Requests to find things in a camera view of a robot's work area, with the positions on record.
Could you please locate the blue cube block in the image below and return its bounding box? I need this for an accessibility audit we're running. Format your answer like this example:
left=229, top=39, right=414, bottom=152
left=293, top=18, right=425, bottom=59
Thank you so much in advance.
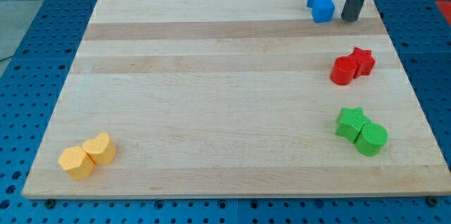
left=311, top=0, right=335, bottom=23

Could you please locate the green cylinder block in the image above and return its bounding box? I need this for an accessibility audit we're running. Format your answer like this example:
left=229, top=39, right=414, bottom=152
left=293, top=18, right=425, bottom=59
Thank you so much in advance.
left=354, top=123, right=388, bottom=156

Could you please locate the yellow heart block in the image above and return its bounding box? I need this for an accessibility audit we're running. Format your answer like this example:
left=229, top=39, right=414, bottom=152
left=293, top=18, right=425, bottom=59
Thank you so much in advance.
left=82, top=132, right=116, bottom=165

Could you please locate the wooden board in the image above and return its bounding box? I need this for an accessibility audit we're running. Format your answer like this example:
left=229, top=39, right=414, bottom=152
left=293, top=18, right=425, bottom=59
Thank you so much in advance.
left=23, top=0, right=450, bottom=199

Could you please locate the red star block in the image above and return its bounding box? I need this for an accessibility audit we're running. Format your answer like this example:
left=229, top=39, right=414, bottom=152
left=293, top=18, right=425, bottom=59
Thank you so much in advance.
left=349, top=47, right=376, bottom=78

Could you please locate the red cylinder block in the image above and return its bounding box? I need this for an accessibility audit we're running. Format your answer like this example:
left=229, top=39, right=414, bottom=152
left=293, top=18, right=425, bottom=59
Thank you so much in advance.
left=330, top=56, right=357, bottom=85

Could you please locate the yellow hexagon block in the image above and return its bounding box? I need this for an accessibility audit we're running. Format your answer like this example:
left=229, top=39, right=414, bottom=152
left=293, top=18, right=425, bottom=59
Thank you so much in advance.
left=58, top=146, right=94, bottom=180

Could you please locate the green star block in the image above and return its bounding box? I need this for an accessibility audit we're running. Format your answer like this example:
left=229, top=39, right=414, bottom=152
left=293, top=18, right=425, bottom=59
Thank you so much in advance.
left=335, top=107, right=371, bottom=144

